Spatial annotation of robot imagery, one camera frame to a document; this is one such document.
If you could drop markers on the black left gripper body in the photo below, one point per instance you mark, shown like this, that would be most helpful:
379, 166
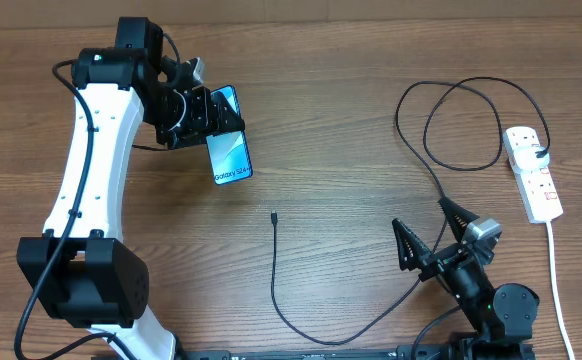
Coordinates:
183, 118

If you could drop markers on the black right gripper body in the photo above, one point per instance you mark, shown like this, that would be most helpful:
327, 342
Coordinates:
440, 263

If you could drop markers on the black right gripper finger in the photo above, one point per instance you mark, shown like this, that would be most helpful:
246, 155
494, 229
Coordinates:
411, 250
457, 217

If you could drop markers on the blue Galaxy smartphone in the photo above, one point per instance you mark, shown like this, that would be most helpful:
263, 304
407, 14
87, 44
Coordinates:
229, 154

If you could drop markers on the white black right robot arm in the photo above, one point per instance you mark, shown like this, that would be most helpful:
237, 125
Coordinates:
502, 317

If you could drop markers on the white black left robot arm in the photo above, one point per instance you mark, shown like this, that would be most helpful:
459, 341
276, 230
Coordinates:
79, 268

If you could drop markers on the white charger plug adapter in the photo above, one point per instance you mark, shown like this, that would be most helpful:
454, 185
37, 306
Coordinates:
528, 158

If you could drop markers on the white power strip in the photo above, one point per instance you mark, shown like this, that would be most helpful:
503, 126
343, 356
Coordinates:
537, 189

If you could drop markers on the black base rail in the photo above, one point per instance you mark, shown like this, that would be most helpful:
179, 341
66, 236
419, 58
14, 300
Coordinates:
316, 355

